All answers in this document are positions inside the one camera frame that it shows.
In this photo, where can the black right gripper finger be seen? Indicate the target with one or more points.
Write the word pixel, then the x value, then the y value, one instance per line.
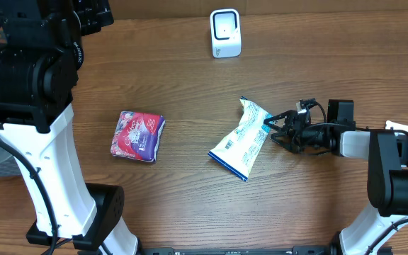
pixel 286 141
pixel 287 117

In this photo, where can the cream snack bag blue edges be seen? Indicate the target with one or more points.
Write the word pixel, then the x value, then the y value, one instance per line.
pixel 238 150

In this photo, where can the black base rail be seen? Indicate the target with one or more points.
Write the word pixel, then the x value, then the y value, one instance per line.
pixel 232 250

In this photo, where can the white tube with gold cap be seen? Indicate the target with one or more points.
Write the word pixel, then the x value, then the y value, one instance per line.
pixel 389 125

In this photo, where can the white barcode scanner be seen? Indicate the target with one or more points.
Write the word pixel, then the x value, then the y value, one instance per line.
pixel 225 32

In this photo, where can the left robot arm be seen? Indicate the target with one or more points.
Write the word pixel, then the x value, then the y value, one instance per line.
pixel 41 53

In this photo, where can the red purple tissue pack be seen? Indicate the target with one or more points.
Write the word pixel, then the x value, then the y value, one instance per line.
pixel 137 136

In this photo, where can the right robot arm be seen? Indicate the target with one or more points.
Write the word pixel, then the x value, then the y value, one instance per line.
pixel 386 152

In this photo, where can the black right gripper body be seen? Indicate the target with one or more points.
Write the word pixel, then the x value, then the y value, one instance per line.
pixel 306 132

